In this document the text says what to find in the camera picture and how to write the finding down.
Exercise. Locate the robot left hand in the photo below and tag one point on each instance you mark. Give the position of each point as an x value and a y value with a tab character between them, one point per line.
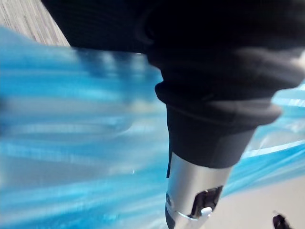
209	71

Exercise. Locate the blue plastic trash bag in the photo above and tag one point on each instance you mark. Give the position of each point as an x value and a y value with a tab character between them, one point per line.
78	133

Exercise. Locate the small black object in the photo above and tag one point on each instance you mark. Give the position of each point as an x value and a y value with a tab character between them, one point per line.
281	220

